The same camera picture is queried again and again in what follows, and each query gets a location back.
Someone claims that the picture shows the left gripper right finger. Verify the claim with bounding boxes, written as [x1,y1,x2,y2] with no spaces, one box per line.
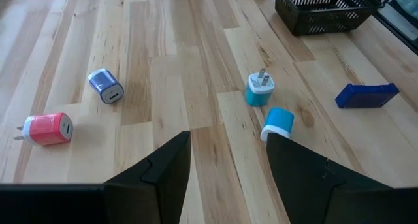
[266,132,393,224]

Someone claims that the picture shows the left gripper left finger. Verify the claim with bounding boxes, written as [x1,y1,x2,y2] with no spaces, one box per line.
[104,131,192,224]

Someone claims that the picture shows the blue and white charger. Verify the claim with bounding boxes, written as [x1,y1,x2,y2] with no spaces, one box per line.
[260,106,295,143]

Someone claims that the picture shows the teal and white charger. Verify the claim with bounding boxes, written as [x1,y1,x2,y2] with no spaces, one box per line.
[244,68,276,108]

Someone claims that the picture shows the navy blue rectangular box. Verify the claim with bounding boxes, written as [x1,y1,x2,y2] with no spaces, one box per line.
[334,82,400,109]

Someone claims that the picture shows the purple and white charger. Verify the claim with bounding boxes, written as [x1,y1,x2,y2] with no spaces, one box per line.
[88,67,125,104]

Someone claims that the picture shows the pink and white charger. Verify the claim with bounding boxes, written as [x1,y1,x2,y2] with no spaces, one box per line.
[12,112,74,146]

